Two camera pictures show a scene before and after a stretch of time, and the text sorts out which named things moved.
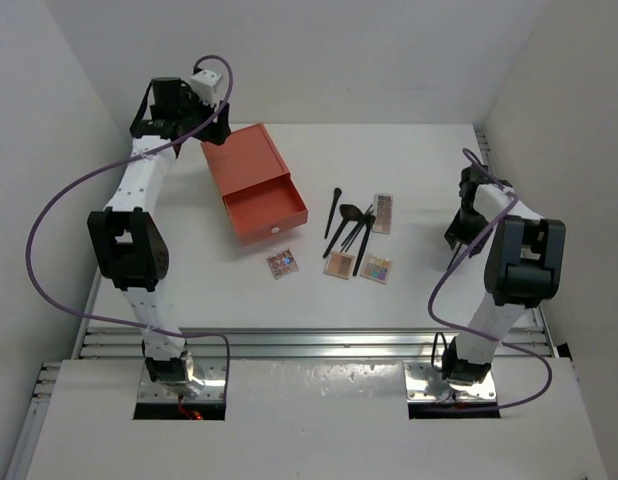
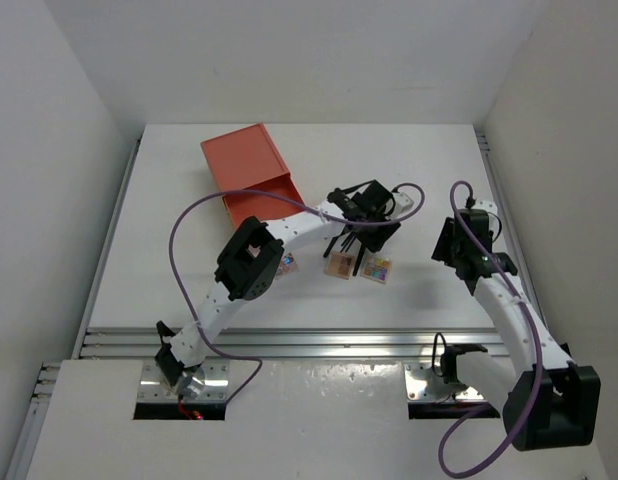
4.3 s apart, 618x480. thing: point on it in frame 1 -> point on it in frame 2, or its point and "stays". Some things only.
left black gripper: [214, 131] -> [374, 240]
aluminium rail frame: [126, 343] stays
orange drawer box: [258, 190] stays
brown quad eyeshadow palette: [340, 265] stays
